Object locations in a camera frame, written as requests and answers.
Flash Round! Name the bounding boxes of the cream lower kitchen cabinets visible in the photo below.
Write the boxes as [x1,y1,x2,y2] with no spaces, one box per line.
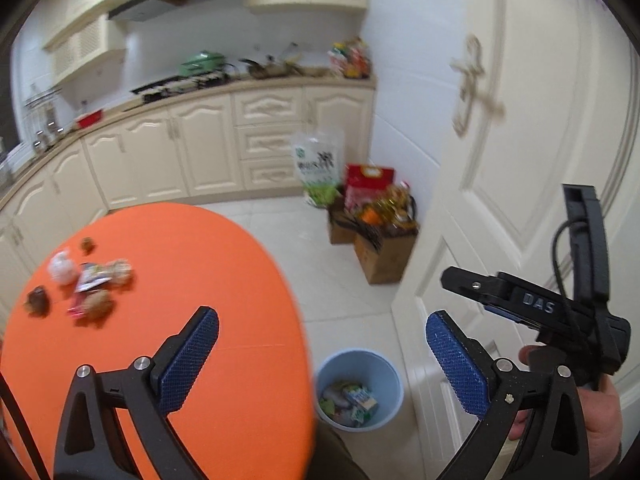
[1,78,375,316]

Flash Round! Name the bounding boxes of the white plastic bag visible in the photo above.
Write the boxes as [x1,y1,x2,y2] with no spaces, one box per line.
[48,248,79,286]

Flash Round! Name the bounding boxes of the red basin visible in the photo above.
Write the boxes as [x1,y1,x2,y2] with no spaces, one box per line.
[75,108,103,129]

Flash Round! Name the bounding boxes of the wok pan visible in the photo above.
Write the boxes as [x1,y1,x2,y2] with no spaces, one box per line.
[240,55,304,80]

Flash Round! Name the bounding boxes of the white green rice bag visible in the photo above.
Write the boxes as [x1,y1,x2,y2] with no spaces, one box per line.
[292,127,344,208]

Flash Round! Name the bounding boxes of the door handle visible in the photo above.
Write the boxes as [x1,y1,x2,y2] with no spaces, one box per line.
[449,35,506,136]

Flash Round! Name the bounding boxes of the condiment bottles on counter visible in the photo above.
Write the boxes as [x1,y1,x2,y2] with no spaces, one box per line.
[328,37,372,79]

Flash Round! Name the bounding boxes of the person's right hand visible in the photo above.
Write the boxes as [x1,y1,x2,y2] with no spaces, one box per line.
[508,343,624,478]

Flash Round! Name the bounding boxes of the hanging utensil rack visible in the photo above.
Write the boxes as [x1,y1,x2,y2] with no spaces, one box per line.
[25,84,64,157]

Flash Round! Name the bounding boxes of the blue trash bin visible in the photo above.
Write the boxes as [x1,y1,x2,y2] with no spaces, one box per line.
[314,348,405,434]

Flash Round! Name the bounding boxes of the cardboard box with groceries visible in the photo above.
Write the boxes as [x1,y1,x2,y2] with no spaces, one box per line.
[328,181,420,285]

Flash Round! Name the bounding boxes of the red gift box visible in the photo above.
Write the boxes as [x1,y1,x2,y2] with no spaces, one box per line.
[344,164,395,211]

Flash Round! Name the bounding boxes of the brown walnut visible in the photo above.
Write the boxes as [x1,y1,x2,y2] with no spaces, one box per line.
[80,236,96,255]

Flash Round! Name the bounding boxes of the red snack wrapper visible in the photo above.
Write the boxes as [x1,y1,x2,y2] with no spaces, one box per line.
[67,292,90,320]

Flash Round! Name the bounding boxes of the ginger root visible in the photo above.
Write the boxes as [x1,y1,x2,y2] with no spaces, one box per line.
[80,289,115,321]

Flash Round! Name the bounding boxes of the gas stove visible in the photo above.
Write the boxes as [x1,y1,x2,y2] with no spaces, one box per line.
[131,70,231,104]

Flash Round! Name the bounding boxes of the green pot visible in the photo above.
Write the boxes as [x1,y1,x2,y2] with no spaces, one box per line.
[179,51,227,77]

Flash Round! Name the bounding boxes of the white door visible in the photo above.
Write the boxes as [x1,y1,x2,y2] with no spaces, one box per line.
[393,0,639,478]

